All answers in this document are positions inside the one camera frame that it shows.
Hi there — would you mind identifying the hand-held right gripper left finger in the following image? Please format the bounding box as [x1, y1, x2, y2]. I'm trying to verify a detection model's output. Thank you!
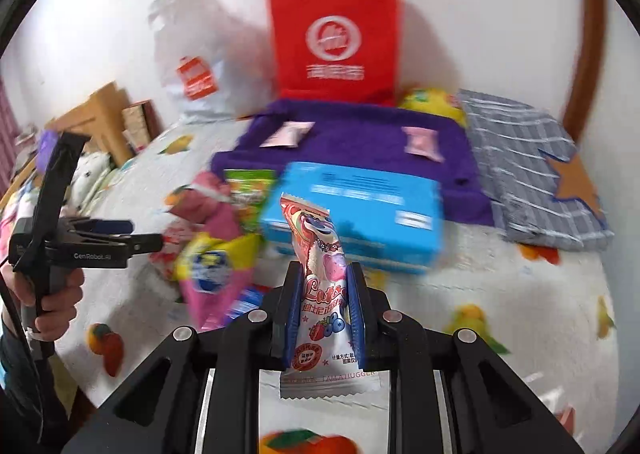
[62, 261, 306, 454]

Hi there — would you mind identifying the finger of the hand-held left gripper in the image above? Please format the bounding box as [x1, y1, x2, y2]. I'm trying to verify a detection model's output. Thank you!
[120, 233, 165, 256]
[62, 217, 134, 238]

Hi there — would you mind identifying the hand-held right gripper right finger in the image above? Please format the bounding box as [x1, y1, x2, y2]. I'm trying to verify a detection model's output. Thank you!
[347, 261, 586, 454]

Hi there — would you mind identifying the white pink strawberry snack packet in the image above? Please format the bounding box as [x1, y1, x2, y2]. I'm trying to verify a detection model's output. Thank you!
[277, 191, 383, 402]

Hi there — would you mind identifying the dark blue snack packet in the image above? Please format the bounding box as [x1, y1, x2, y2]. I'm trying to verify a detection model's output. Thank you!
[220, 284, 273, 322]

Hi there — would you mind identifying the yellow pink packet blue cloud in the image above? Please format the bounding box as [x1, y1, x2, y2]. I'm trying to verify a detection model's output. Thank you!
[172, 231, 263, 332]

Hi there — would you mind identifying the person's left forearm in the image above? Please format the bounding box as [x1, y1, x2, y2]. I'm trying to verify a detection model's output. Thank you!
[0, 319, 76, 450]

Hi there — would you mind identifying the person's left hand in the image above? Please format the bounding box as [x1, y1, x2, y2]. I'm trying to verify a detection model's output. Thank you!
[0, 264, 87, 343]

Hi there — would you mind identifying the large pink snack packet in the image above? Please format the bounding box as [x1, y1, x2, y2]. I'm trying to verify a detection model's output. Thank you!
[167, 170, 246, 240]

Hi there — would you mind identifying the light blue box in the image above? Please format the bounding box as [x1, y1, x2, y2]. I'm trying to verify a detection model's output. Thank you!
[259, 161, 446, 276]

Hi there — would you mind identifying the cardboard box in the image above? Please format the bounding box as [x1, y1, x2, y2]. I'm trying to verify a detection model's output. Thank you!
[120, 98, 163, 155]

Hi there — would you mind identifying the green snack packet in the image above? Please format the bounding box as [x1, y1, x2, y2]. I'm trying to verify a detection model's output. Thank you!
[222, 168, 278, 232]

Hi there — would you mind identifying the wooden stool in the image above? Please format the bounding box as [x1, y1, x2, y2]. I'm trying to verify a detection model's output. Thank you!
[45, 81, 136, 167]

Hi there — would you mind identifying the flat pale pink packet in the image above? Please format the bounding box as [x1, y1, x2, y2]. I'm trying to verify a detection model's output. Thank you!
[260, 121, 316, 149]

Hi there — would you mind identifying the purple towel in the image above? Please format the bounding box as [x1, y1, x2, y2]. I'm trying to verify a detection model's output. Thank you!
[210, 98, 496, 227]

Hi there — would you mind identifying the pink twisted candy wrapper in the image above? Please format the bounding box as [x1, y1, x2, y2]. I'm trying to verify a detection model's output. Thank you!
[402, 125, 443, 161]

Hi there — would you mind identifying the white plastic bag red label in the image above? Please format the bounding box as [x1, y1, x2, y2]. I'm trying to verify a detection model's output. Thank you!
[147, 0, 281, 122]

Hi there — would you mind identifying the grey grid-pattern packet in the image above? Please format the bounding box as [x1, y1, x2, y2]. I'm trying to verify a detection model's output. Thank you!
[457, 88, 616, 251]

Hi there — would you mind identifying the yellow snack bag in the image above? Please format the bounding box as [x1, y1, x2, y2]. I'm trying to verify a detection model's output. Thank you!
[400, 87, 468, 127]

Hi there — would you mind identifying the red paper bag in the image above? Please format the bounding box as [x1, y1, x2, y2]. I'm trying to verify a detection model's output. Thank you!
[264, 0, 405, 108]

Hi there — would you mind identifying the brown wooden frame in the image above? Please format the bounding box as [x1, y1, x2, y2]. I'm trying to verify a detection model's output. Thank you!
[562, 0, 608, 142]

